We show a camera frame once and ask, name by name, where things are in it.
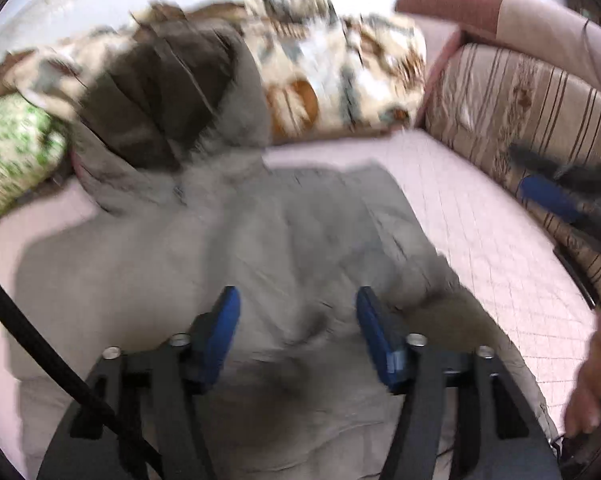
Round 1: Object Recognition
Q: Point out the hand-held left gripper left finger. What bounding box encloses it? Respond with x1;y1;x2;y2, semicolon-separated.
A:
36;286;241;480

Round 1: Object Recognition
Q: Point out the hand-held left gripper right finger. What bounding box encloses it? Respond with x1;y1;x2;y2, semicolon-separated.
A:
357;286;564;480

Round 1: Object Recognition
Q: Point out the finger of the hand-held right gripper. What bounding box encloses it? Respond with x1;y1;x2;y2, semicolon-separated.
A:
519;174;594;226
509;142;601;193

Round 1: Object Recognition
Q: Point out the grey padded jacket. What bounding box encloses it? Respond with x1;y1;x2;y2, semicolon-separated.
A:
8;22;564;480

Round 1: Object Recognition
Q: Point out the person's right hand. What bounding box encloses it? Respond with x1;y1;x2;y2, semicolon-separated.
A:
565;305;601;436

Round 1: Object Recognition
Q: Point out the pink quilted bed cover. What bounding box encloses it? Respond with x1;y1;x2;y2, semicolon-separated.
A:
0;127;601;480

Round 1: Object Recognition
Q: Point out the striped sofa back cushion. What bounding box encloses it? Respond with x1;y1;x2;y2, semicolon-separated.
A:
423;42;601;306

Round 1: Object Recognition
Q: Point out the leaf printed blanket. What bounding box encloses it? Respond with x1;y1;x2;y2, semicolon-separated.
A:
0;0;429;141

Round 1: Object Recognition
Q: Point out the green patterned pillow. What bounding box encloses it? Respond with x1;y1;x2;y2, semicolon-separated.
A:
0;95;71;246

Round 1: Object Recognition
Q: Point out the black cable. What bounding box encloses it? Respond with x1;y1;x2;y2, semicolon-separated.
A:
0;262;164;471

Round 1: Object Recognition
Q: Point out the pink sofa frame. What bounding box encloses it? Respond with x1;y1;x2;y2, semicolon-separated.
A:
395;0;601;126

